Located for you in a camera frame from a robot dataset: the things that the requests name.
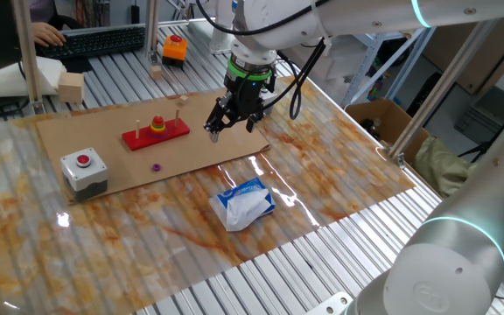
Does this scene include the forearm in purple sleeve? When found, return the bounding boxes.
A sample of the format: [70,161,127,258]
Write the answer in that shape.
[28,0,56,24]

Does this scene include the red Hanoi base with pegs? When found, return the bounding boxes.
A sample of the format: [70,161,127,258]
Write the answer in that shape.
[121,108,191,152]

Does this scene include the person hand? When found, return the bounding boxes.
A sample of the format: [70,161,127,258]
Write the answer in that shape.
[31,21,67,48]

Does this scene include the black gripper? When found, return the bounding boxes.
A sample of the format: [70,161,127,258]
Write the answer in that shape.
[202,74,278,144]

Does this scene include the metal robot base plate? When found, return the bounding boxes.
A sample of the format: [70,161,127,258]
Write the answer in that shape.
[304,290,354,315]

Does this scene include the olive green bag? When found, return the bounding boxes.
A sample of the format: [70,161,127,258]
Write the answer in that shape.
[412,134,480,200]

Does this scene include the aluminium frame post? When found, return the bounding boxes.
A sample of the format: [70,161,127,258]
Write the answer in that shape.
[11,0,46,116]
[143,0,161,66]
[387,19,501,170]

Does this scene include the marble pattern table mat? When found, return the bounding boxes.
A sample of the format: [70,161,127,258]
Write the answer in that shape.
[0,73,417,315]

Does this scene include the black computer keyboard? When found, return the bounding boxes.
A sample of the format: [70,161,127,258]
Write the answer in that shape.
[37,24,147,61]

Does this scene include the white metal shelf rack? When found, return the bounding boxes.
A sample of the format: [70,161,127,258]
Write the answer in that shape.
[341,25,437,109]

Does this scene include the brown wooden board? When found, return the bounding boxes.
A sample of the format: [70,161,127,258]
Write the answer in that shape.
[422,21,504,95]

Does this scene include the open cardboard box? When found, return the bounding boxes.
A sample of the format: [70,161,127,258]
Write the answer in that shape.
[343,98,432,165]

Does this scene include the orange emergency stop button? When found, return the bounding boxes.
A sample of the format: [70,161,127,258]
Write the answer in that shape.
[161,33,189,69]

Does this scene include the blue white tissue pack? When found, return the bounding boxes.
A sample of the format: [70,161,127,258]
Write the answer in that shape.
[207,177,277,233]

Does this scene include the brown cardboard sheet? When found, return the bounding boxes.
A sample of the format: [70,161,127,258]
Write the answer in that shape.
[36,89,272,206]

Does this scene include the translucent plastic storage box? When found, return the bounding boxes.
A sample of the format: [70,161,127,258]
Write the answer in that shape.
[325,41,367,82]

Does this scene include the grey equipment case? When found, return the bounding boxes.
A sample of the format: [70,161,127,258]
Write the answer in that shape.
[453,85,504,145]

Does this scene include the black camera cable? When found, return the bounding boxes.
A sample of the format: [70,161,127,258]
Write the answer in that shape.
[276,38,328,122]

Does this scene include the large wooden block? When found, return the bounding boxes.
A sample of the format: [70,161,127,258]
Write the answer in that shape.
[58,72,86,104]

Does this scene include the red push button box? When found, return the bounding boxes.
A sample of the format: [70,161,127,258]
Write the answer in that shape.
[59,147,109,204]

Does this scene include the black computer case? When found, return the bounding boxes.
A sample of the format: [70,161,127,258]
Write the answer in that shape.
[404,72,444,130]

